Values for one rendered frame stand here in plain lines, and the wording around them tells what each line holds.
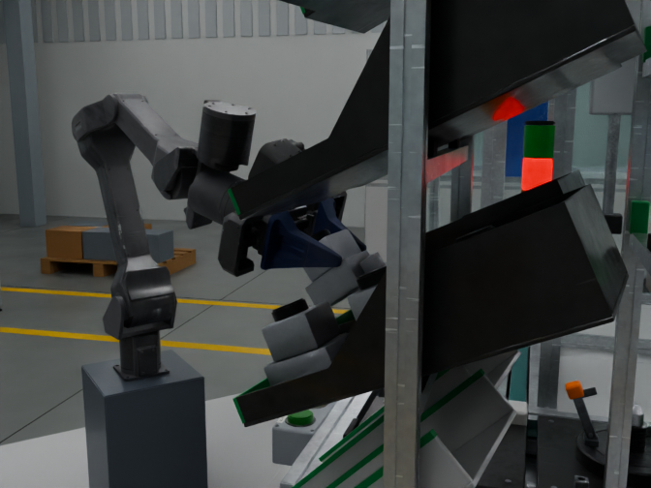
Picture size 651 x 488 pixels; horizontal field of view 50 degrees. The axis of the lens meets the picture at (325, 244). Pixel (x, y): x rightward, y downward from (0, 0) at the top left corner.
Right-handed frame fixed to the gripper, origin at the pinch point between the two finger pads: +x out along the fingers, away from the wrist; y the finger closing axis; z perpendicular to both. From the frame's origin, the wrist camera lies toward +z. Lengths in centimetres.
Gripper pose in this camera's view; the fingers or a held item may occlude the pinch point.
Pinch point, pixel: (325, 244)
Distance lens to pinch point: 71.4
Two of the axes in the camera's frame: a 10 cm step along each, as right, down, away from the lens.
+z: 2.0, -9.1, -3.7
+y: 5.5, -2.1, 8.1
